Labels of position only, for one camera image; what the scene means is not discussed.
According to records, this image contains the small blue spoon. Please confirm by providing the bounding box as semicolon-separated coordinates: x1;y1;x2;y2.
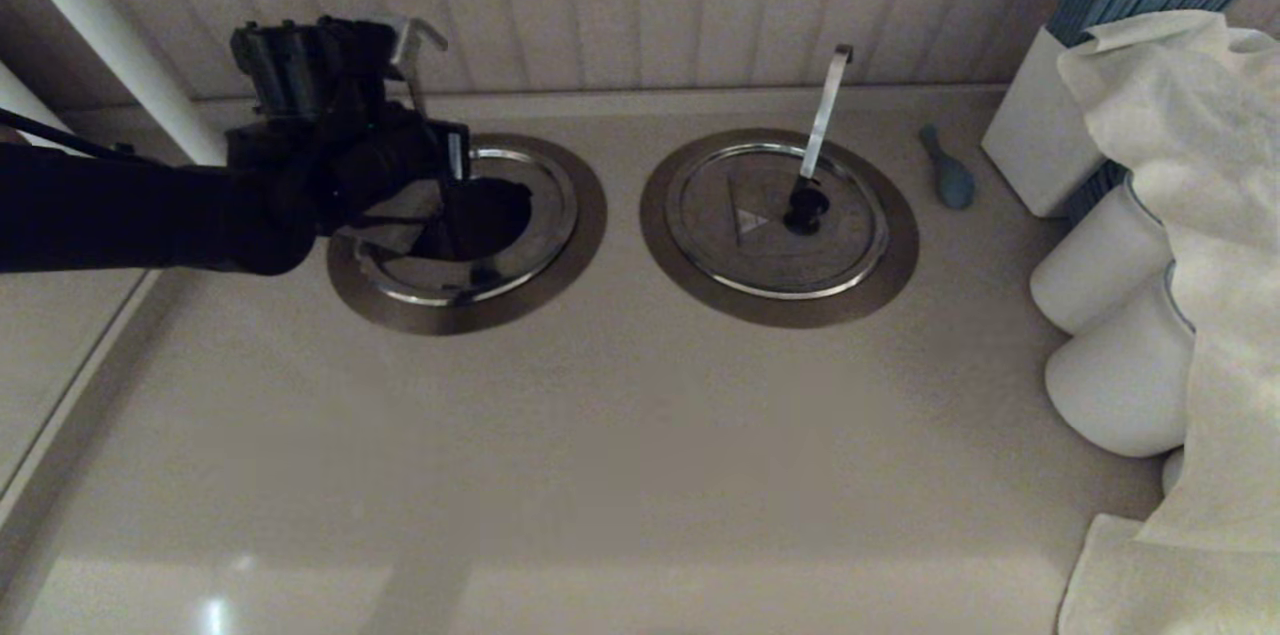
918;123;976;211

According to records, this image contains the white round pole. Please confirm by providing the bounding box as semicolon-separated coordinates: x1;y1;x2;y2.
0;63;63;152
0;0;228;167

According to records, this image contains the white box holder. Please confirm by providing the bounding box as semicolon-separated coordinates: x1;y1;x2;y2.
980;25;1133;221

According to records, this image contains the white cylindrical container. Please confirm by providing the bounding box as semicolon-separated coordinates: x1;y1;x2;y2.
1030;177;1177;335
1044;265;1197;458

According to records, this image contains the white woven cloth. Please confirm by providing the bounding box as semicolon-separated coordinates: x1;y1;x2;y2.
1055;10;1280;635

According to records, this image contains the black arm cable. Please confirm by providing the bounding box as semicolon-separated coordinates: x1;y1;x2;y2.
0;107;143;162

